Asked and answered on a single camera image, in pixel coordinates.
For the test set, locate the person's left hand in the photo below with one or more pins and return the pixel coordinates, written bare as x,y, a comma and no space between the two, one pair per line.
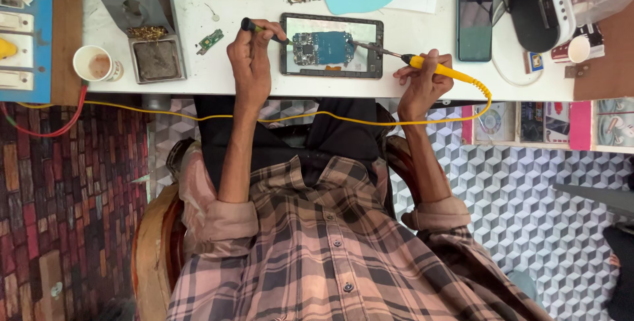
250,71

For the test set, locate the person's right hand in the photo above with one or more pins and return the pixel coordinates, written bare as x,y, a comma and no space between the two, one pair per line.
423,88

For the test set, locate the shelf with discs and cards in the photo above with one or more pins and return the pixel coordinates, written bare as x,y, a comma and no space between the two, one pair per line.
532,123

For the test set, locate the dark cleaning sponge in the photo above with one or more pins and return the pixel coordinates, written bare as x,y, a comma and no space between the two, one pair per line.
156,60

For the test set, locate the red patterned paper cup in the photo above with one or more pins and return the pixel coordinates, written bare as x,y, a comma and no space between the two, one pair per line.
579,49

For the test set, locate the black smartphone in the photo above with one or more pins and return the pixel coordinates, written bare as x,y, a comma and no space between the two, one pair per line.
474,19

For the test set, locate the small green circuit board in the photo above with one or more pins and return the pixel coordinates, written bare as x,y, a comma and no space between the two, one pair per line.
210,42

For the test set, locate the wooden chair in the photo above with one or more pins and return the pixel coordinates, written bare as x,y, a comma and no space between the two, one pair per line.
153,241

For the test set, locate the black trousers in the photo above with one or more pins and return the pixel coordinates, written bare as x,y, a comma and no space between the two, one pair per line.
307,135

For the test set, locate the white paper cup with dregs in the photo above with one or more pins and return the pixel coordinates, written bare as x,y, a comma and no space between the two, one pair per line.
96,65

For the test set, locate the black tablet frame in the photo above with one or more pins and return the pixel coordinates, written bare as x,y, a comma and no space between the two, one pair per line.
331,20

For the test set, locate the grey metal soldering stand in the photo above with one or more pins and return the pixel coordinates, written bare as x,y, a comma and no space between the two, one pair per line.
129,11

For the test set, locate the blue circuit board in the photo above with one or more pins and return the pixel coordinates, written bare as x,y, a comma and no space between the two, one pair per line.
329,48

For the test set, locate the brass cleaning wool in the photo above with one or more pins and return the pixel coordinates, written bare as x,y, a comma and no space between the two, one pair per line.
147,32

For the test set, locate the plaid shirt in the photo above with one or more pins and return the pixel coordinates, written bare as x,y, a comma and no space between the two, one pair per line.
317,261

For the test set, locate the yellow soldering iron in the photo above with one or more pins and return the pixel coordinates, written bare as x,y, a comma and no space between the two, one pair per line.
446,71

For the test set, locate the blue switchboard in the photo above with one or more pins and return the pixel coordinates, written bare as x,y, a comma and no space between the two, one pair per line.
42,28

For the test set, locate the white and black device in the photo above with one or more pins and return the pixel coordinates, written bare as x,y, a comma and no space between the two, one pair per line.
537,16

